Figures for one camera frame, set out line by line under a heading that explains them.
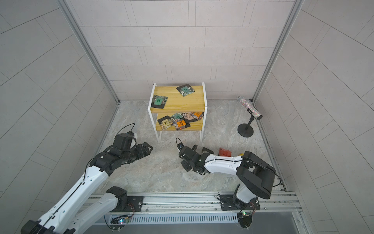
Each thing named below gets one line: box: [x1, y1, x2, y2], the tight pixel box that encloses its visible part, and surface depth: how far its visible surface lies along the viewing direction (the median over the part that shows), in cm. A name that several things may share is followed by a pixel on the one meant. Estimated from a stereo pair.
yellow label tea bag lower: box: [159, 118, 174, 130], surface depth 86 cm
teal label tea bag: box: [170, 112, 185, 121], surface depth 89 cm
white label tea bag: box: [201, 146, 214, 155], surface depth 91 cm
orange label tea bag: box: [172, 118, 187, 131], surface depth 86 cm
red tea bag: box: [218, 147, 232, 157], surface depth 91 cm
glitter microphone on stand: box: [237, 95, 263, 138], surface depth 98 cm
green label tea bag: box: [150, 95, 169, 109], surface depth 75 cm
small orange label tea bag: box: [183, 112, 205, 121], surface depth 90 cm
